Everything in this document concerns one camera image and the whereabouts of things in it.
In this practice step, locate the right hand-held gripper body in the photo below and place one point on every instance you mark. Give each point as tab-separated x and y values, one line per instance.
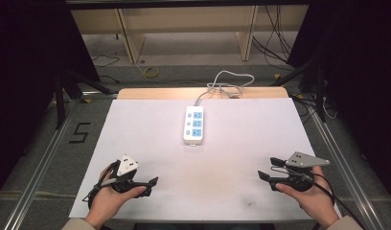
303	159

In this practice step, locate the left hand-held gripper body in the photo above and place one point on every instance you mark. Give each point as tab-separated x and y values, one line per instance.
126	183

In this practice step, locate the person's left hand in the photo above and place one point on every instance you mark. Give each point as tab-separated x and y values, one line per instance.
107	204

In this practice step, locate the person's right hand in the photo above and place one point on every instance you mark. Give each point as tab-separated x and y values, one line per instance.
315	199

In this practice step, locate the white board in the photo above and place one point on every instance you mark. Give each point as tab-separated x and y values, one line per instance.
241	134

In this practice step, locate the person's left beige sleeve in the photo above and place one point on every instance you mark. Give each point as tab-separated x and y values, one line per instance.
77	225

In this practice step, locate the person's beige sleeve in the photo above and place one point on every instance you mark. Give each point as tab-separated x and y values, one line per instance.
77	225
345	223

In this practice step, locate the white power strip blue sockets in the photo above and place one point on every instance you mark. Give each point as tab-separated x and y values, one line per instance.
193	126

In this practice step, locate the person's right beige sleeve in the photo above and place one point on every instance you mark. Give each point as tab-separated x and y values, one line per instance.
345	223

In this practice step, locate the black tripod stand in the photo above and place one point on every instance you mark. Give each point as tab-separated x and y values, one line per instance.
313	83
70	86

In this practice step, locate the wooden table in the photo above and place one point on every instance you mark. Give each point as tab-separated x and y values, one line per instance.
158	93

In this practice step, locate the dark curtain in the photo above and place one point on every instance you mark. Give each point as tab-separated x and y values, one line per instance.
27	80
363	80

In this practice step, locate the light wooden shelf unit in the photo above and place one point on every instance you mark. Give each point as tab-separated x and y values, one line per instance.
184	19

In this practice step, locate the metal floor rail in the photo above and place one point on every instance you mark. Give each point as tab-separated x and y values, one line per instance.
347	169
40	166

